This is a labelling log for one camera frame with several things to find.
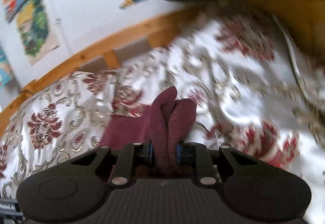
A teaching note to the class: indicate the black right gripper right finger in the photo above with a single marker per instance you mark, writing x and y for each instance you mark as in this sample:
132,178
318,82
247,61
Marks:
197,157

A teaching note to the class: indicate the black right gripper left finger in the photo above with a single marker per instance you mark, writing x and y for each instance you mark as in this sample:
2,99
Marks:
127,160

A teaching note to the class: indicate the maroon long-sleeve sweater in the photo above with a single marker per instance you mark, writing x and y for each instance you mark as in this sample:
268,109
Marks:
166,122

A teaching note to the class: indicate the white floral satin bedspread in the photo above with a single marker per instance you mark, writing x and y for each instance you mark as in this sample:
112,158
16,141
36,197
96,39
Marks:
254,90

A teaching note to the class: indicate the wooden bed frame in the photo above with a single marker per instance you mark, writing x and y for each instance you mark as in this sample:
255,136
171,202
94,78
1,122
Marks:
304,19

